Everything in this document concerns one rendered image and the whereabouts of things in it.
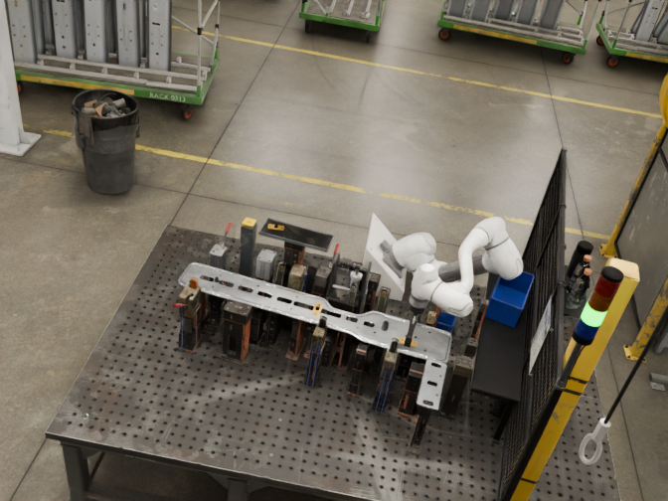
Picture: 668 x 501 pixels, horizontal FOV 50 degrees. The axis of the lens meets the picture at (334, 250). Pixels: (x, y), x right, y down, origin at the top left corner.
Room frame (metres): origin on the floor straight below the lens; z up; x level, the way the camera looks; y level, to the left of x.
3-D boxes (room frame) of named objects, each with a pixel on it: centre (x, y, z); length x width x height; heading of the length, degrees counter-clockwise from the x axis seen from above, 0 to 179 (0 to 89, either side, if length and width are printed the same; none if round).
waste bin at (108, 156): (4.85, 1.89, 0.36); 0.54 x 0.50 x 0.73; 177
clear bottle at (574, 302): (2.45, -1.06, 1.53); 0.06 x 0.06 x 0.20
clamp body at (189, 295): (2.55, 0.64, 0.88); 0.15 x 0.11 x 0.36; 170
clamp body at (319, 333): (2.45, 0.00, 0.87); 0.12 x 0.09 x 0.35; 170
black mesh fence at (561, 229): (2.76, -1.03, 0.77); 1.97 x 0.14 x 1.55; 170
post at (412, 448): (2.16, -0.52, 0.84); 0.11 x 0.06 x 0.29; 170
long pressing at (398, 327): (2.63, 0.05, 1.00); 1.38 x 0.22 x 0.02; 80
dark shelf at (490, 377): (2.68, -0.89, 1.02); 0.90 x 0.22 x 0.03; 170
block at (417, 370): (2.36, -0.47, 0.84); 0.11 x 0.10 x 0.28; 170
